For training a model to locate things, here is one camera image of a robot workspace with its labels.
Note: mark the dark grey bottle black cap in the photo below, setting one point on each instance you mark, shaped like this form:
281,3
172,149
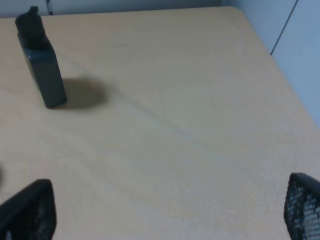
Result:
40,58

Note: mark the dark wall rail bracket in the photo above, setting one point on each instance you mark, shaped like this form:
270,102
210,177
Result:
49,7

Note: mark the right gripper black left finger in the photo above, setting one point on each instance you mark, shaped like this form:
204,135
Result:
30,214

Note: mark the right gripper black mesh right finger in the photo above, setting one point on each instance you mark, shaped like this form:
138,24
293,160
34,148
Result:
302,207

